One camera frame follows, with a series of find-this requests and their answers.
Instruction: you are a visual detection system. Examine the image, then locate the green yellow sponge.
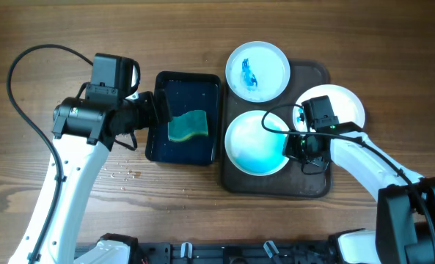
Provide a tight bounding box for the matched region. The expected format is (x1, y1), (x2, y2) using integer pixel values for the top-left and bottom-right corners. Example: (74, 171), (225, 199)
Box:
(168, 110), (209, 142)

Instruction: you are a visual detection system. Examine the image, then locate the white plate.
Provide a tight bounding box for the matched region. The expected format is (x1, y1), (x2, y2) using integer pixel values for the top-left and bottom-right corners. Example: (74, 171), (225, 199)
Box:
(225, 41), (290, 103)
(224, 110), (289, 176)
(293, 84), (365, 133)

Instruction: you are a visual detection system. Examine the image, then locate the white plate bottom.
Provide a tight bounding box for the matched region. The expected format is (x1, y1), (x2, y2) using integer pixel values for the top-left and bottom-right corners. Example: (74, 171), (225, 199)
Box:
(224, 110), (289, 176)

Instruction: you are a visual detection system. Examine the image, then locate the white plate top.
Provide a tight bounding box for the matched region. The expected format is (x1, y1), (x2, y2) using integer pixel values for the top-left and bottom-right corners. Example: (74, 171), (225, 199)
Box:
(225, 41), (290, 103)

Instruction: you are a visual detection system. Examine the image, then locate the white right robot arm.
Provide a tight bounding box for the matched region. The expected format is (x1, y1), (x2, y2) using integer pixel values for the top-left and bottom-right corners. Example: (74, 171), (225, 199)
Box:
(283, 122), (435, 263)

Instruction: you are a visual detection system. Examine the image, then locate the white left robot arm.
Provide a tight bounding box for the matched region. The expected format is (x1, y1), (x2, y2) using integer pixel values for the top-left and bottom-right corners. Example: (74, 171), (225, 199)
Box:
(9, 91), (172, 263)

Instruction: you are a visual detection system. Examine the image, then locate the brown serving tray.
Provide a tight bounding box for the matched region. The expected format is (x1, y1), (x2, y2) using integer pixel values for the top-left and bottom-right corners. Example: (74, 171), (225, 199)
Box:
(219, 59), (332, 199)

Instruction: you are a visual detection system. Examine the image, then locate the black water tray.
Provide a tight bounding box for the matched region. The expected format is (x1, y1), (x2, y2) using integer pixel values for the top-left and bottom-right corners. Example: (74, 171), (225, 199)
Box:
(145, 71), (222, 166)

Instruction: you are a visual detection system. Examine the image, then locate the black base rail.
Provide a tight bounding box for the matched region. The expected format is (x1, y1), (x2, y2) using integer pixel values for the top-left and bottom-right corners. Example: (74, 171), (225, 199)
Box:
(135, 241), (344, 264)

